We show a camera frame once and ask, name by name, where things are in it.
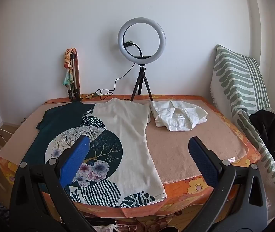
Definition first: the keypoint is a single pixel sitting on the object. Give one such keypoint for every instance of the folded white shirt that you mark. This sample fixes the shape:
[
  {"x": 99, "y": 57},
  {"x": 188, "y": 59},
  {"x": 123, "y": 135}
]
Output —
[{"x": 176, "y": 116}]

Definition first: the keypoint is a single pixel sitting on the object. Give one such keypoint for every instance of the beige blanket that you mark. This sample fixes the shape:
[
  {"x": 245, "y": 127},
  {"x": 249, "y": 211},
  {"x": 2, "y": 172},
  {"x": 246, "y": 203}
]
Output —
[{"x": 188, "y": 145}]

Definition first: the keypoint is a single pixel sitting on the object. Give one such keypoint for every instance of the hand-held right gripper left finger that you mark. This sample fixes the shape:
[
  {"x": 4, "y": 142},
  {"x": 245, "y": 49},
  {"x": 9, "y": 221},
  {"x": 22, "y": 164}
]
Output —
[{"x": 75, "y": 159}]

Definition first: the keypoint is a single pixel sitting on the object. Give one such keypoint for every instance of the orange floral bedsheet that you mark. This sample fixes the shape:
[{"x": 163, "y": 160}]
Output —
[{"x": 200, "y": 191}]

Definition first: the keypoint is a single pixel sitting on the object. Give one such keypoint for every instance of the colourful patterned scarf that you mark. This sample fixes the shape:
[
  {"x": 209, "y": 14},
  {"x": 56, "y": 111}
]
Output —
[{"x": 66, "y": 64}]

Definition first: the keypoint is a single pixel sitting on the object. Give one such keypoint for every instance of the light cloth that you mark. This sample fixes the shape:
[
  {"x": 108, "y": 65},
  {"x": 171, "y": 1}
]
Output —
[{"x": 108, "y": 227}]

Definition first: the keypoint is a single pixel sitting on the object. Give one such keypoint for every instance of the teal and cream printed t-shirt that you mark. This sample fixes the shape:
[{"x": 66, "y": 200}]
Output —
[{"x": 127, "y": 137}]

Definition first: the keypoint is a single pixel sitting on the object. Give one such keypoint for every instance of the folded silver tripod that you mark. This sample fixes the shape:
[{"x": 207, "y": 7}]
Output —
[{"x": 72, "y": 72}]

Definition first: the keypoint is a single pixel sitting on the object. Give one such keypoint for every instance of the black jacket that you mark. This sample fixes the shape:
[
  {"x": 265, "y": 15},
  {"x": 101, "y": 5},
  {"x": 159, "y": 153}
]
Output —
[{"x": 270, "y": 130}]

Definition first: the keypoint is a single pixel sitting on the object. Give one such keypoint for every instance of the green striped white pillow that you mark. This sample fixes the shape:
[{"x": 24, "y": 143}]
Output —
[{"x": 234, "y": 77}]

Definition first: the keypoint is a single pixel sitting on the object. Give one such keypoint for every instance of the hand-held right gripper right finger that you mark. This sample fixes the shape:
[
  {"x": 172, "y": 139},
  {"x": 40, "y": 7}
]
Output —
[{"x": 200, "y": 159}]

